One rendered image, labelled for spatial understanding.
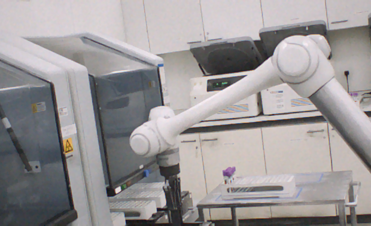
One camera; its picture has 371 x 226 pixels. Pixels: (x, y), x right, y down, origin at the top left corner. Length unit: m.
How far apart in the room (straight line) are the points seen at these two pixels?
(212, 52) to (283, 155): 1.04
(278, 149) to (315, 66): 2.64
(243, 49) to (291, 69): 2.87
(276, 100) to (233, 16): 0.82
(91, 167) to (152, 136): 0.27
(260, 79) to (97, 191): 0.68
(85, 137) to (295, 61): 0.76
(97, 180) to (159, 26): 2.91
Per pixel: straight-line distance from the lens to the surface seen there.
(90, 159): 1.83
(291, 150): 4.12
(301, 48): 1.51
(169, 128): 1.71
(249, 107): 4.12
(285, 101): 4.08
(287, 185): 2.13
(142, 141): 1.68
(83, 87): 1.84
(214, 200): 2.21
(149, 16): 4.67
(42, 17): 3.69
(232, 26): 4.42
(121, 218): 2.05
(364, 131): 1.58
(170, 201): 1.91
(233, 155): 4.23
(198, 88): 4.26
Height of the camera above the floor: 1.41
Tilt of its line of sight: 6 degrees down
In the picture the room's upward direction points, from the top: 8 degrees counter-clockwise
